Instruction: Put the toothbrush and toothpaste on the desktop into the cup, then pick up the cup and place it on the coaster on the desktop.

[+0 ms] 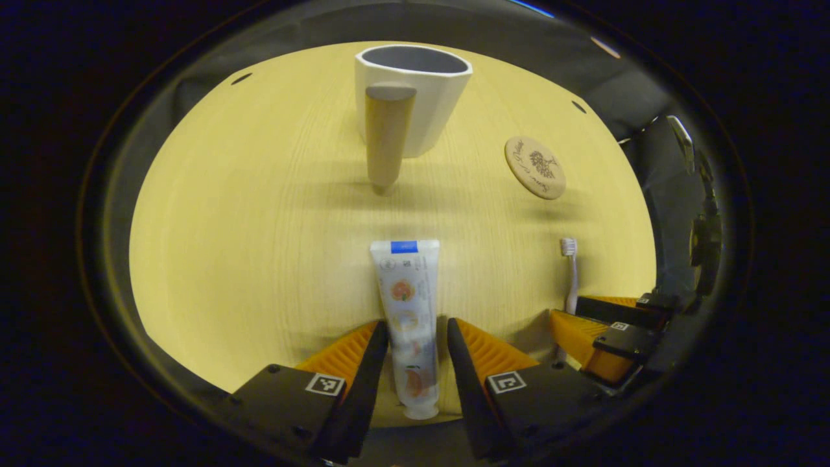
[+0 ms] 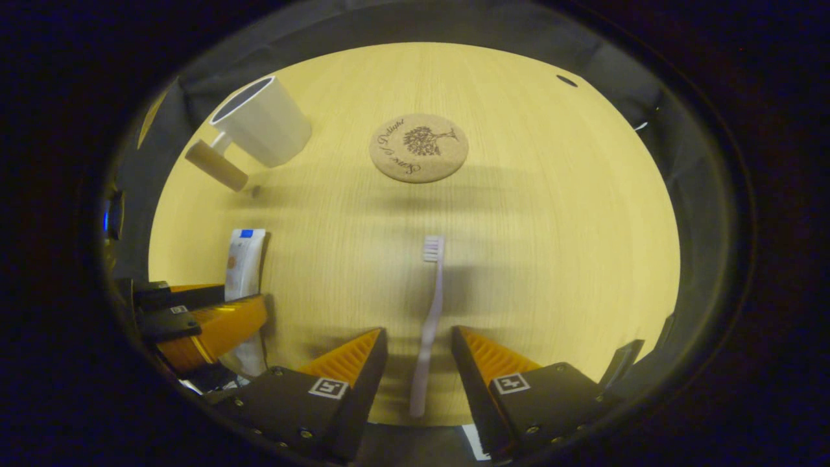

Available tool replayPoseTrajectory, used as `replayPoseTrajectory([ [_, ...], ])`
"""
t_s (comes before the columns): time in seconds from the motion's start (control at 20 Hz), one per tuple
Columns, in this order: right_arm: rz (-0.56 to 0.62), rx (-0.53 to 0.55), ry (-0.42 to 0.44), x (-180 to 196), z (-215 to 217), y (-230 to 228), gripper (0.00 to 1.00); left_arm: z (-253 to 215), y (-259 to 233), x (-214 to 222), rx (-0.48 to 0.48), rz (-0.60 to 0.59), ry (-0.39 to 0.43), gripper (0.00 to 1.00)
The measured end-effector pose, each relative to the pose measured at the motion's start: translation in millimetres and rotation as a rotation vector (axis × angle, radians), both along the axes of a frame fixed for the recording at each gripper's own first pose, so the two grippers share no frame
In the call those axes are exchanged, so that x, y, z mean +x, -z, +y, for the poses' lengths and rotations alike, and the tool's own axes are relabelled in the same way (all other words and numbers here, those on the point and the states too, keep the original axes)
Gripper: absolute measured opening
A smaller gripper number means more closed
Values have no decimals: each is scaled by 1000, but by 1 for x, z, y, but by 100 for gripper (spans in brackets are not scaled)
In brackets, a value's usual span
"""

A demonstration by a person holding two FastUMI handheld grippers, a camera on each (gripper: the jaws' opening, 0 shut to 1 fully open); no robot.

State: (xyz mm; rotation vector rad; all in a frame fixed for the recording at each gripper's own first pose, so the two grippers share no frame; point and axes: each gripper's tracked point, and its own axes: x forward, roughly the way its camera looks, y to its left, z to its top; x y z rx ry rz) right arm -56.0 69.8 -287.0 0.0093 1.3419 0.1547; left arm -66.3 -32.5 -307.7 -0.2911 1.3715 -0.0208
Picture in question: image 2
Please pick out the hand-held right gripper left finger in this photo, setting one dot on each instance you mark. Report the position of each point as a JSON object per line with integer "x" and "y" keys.
{"x": 363, "y": 395}

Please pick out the pale pink toothbrush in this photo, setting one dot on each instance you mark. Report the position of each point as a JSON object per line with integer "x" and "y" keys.
{"x": 433, "y": 305}

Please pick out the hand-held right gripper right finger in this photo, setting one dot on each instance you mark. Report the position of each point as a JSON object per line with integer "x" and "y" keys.
{"x": 470, "y": 395}

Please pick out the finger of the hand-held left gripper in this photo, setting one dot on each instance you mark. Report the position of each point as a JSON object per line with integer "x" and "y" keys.
{"x": 181, "y": 297}
{"x": 165, "y": 324}

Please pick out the round cork coaster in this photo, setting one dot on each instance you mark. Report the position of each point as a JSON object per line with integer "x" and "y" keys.
{"x": 419, "y": 149}

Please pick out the white toothpaste tube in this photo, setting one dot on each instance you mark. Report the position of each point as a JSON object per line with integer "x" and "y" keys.
{"x": 245, "y": 259}

